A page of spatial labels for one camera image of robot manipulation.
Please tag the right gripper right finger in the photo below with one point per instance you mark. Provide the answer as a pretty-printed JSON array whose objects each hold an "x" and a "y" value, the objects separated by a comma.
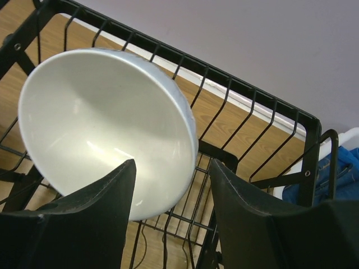
[{"x": 257, "y": 230}]

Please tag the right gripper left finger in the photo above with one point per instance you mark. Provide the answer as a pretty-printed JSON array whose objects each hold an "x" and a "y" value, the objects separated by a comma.
[{"x": 86, "y": 229}]

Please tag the black wire dish rack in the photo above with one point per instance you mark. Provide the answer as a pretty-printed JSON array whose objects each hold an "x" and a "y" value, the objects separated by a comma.
[{"x": 256, "y": 135}]

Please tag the white ribbed bowl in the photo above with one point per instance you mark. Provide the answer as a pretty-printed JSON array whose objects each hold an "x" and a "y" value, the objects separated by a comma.
[{"x": 84, "y": 112}]

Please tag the dark blue folded cloth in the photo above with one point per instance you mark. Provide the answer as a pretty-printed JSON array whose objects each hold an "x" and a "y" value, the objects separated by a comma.
[{"x": 347, "y": 177}]

